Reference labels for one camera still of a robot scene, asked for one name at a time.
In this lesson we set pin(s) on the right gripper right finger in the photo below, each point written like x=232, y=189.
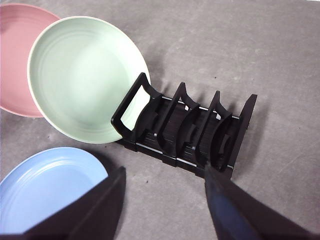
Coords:
x=237, y=215

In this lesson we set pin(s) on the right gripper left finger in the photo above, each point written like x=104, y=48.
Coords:
x=95, y=212

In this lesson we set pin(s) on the light blue plate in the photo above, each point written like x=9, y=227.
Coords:
x=45, y=187

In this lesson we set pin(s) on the light green plate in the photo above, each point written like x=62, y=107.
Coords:
x=82, y=80

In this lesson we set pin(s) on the pink plate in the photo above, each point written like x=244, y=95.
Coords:
x=15, y=62

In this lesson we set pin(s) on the black plastic dish rack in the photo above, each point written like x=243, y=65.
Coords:
x=175, y=130

